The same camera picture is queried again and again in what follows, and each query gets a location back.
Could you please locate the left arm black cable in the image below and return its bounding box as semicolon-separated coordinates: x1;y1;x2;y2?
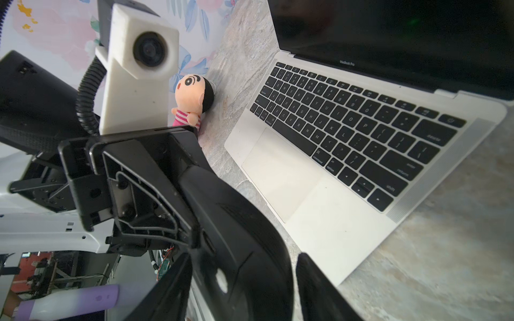
75;55;108;135

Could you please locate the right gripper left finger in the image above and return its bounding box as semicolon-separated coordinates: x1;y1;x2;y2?
125;253;193;321

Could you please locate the silver laptop black screen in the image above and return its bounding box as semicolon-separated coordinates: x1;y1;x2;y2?
224;1;513;286

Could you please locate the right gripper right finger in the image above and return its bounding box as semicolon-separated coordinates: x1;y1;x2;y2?
296;253;363;321

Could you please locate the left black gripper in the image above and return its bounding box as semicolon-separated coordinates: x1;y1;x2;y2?
58;127;201;257

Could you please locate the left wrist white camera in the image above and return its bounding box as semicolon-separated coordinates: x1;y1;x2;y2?
96;1;179;135

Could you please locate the plush doll pink striped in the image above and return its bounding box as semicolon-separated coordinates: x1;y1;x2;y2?
171;74;215;130

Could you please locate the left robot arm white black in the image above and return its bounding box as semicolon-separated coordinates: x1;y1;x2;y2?
1;51;206;256

